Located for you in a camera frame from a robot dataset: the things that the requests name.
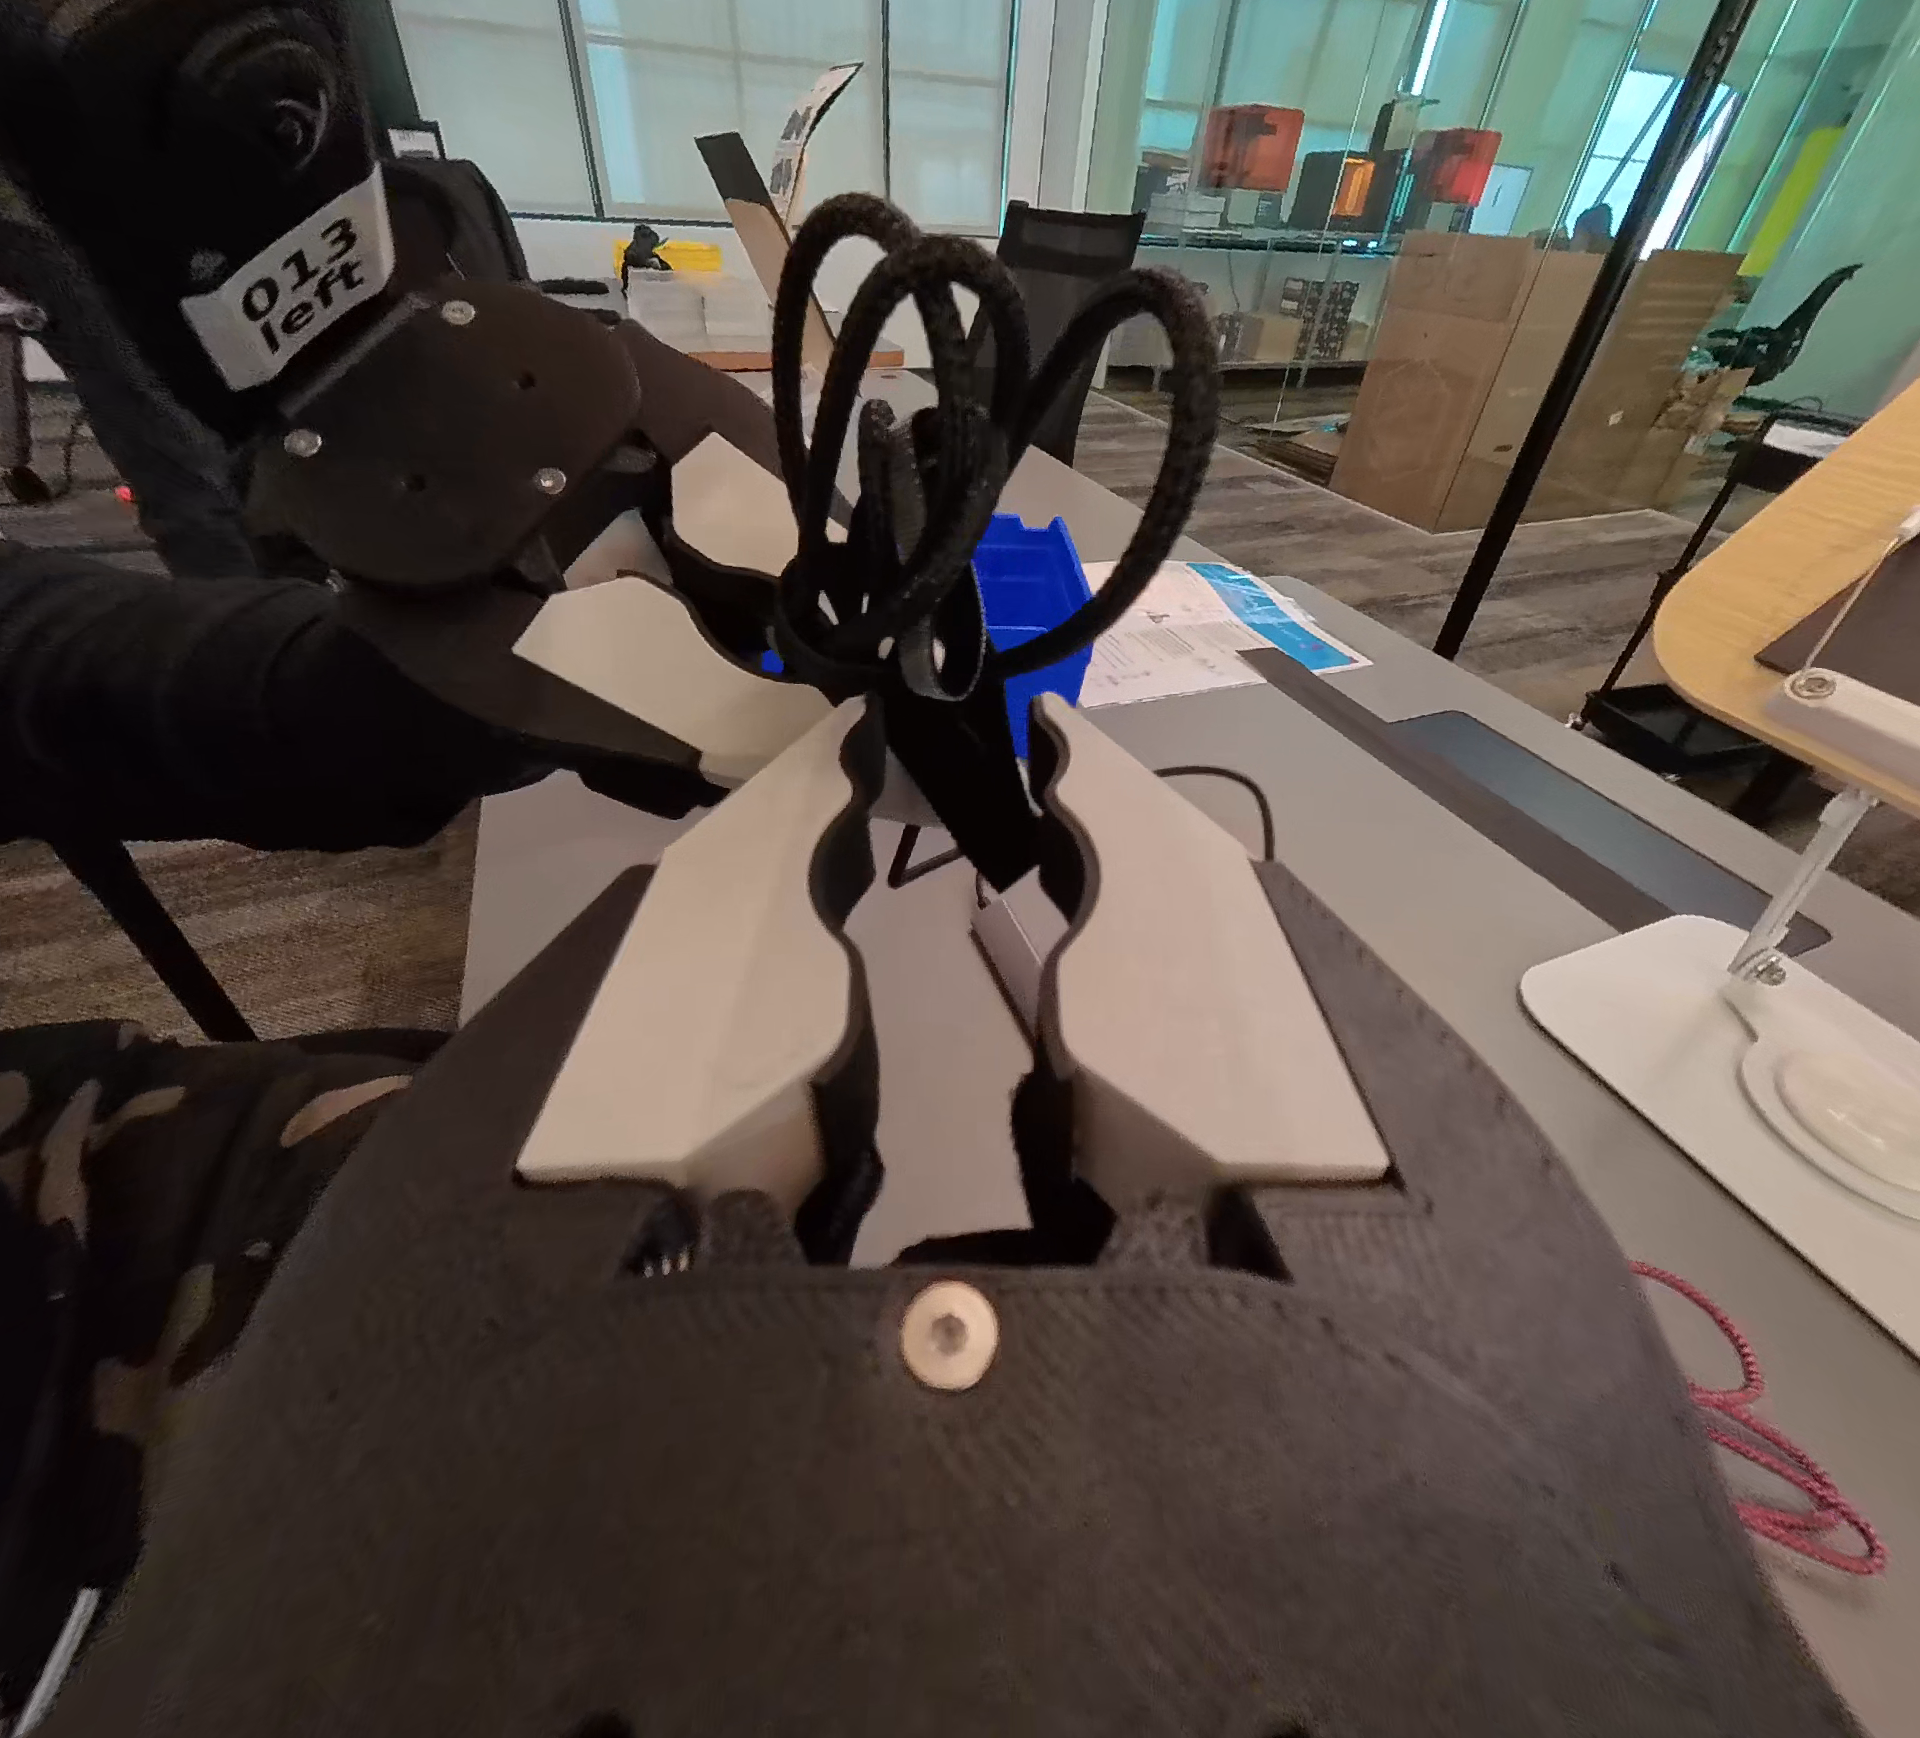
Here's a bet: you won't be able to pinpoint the black mat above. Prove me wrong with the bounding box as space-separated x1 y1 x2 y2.
1753 538 1920 720

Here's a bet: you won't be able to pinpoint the camouflage pants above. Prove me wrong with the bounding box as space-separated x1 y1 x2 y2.
0 1017 451 1620

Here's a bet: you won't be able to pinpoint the dark table cable tray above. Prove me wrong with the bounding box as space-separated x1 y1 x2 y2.
1242 646 1835 959

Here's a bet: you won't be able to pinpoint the black office chair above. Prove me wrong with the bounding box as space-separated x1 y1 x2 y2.
995 199 1149 466

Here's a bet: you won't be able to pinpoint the black floor pole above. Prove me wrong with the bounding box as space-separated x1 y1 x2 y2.
1431 0 1839 659

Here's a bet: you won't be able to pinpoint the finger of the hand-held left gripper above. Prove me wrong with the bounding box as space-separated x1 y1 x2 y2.
663 430 797 599
510 572 838 789

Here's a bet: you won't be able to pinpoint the blue bin with white label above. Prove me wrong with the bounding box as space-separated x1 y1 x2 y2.
761 510 1097 754

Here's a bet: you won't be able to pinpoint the black braided cable with strap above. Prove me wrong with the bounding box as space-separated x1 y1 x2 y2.
768 191 1224 899

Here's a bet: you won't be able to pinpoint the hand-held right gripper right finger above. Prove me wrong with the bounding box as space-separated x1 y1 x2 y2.
1019 691 1397 1237

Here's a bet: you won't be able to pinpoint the grey usb hub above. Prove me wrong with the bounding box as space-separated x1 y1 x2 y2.
971 761 1277 1028

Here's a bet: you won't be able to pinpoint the wooden board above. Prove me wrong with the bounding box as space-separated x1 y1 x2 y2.
1650 380 1920 818

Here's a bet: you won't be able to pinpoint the printed paper sheet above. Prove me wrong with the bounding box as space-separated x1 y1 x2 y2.
1075 556 1373 714

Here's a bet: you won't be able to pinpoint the person's left forearm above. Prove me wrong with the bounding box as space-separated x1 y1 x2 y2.
0 543 520 857

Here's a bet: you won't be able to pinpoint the red braided usb cable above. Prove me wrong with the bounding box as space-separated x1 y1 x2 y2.
1625 1257 1891 1577

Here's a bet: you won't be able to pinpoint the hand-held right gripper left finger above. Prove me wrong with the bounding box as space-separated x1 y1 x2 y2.
513 691 888 1237

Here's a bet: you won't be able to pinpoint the large cardboard box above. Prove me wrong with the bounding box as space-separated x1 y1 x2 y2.
1326 230 1749 538

